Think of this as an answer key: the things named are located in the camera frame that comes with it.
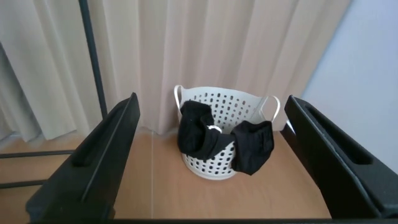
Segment black shorts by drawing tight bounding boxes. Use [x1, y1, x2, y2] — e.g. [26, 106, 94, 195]
[177, 100, 237, 162]

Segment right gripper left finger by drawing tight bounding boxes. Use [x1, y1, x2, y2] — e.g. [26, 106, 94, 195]
[22, 92, 141, 222]

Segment white laundry basket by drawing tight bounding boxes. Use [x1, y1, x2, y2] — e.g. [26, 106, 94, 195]
[173, 84, 281, 181]

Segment black clothes rack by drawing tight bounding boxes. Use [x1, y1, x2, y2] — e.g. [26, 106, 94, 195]
[0, 0, 109, 190]

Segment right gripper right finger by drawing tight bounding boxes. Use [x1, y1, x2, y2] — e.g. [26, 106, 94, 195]
[284, 95, 398, 220]

